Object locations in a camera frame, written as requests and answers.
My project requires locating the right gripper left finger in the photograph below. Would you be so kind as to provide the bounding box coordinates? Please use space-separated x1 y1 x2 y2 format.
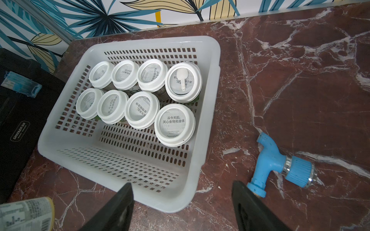
80 183 135 231

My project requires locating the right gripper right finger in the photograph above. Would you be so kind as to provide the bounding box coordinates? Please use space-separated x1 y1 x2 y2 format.
232 181 290 231

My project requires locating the white plastic basket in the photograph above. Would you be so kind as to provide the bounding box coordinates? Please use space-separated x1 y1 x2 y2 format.
37 36 222 214

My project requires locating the white yogurt cup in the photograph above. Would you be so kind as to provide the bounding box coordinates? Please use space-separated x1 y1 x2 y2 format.
165 62 202 104
97 90 129 125
154 104 196 147
112 60 139 90
137 59 169 92
76 88 105 120
125 91 160 130
1 197 55 231
89 61 115 90

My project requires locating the black toolbox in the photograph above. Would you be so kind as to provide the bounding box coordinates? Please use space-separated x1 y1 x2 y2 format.
1 48 65 203

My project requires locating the left aluminium corner post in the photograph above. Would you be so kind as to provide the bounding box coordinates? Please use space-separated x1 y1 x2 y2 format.
14 0 75 44

